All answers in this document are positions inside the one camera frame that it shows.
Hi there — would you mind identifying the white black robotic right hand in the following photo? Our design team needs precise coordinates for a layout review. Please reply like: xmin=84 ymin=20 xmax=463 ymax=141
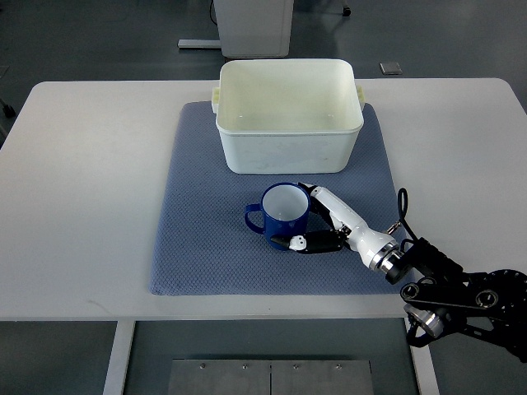
xmin=271 ymin=183 xmax=403 ymax=277

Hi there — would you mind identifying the blue enamel mug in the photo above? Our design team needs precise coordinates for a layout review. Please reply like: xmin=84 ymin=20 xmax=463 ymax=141
xmin=245 ymin=183 xmax=310 ymax=251

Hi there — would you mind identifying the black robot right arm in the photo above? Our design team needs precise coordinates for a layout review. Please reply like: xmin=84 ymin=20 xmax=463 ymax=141
xmin=381 ymin=188 xmax=526 ymax=362

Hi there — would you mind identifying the white plastic box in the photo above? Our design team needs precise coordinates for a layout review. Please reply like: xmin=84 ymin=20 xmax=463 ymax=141
xmin=212 ymin=58 xmax=364 ymax=174

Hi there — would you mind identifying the right white table leg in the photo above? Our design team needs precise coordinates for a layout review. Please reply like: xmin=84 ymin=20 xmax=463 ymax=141
xmin=403 ymin=318 xmax=440 ymax=395

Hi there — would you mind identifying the white table leg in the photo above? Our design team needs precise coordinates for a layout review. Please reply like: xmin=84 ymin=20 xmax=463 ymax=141
xmin=102 ymin=319 xmax=136 ymax=395
xmin=403 ymin=318 xmax=440 ymax=395

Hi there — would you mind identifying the blue quilted mat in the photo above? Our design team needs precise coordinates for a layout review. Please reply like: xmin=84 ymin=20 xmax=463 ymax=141
xmin=149 ymin=102 xmax=399 ymax=296

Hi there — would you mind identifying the grey floor outlet plate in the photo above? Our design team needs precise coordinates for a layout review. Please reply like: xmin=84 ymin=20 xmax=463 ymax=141
xmin=379 ymin=62 xmax=403 ymax=76

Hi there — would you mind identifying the black caster top right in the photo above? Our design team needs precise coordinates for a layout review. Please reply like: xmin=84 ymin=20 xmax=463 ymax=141
xmin=341 ymin=0 xmax=352 ymax=17

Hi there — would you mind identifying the white cabinet in background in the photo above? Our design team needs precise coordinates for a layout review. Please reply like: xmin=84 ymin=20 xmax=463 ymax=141
xmin=213 ymin=0 xmax=294 ymax=59

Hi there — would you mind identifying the left white table leg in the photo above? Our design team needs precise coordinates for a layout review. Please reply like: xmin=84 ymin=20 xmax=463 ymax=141
xmin=102 ymin=319 xmax=136 ymax=395

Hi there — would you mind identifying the grey table foot bar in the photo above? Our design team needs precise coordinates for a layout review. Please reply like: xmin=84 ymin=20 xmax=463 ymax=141
xmin=177 ymin=39 xmax=221 ymax=49

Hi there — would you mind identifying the black chair caster left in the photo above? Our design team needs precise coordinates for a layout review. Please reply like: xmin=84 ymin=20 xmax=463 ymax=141
xmin=0 ymin=99 xmax=16 ymax=119

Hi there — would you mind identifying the metal base plate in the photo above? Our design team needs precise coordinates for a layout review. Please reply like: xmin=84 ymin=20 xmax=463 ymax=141
xmin=167 ymin=360 xmax=374 ymax=394

